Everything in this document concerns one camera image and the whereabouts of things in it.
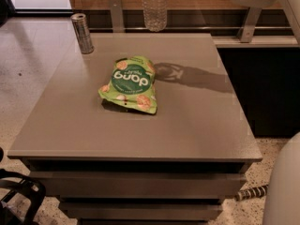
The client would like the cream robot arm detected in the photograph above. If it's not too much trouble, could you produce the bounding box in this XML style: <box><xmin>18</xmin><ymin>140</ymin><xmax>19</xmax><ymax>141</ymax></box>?
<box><xmin>155</xmin><ymin>0</ymin><xmax>300</xmax><ymax>225</ymax></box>

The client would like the clear plastic water bottle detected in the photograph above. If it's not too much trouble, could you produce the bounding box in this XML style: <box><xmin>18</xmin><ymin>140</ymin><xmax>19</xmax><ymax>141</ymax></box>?
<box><xmin>142</xmin><ymin>0</ymin><xmax>167</xmax><ymax>32</ymax></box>

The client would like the silver redbull can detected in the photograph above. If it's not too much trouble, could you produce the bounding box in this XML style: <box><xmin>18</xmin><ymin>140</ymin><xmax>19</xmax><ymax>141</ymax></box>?
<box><xmin>71</xmin><ymin>13</ymin><xmax>94</xmax><ymax>54</ymax></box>

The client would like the grey drawer cabinet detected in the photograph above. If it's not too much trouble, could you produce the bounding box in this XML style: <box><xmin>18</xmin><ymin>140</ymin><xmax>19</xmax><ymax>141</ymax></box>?
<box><xmin>8</xmin><ymin>34</ymin><xmax>262</xmax><ymax>225</ymax></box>

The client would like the black chair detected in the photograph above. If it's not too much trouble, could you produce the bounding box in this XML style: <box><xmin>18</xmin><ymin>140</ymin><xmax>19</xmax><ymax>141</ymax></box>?
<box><xmin>0</xmin><ymin>147</ymin><xmax>47</xmax><ymax>225</ymax></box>

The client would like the green snack bag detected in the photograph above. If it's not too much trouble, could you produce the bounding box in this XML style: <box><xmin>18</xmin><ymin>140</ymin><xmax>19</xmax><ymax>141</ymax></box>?
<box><xmin>98</xmin><ymin>56</ymin><xmax>158</xmax><ymax>114</ymax></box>

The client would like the white power strip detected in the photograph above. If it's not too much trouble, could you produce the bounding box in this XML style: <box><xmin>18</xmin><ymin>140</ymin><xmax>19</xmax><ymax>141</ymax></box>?
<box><xmin>234</xmin><ymin>185</ymin><xmax>268</xmax><ymax>202</ymax></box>

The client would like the right metal wall bracket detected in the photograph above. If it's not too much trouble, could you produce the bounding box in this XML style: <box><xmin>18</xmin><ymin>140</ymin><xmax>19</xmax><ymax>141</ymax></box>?
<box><xmin>237</xmin><ymin>7</ymin><xmax>262</xmax><ymax>43</ymax></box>

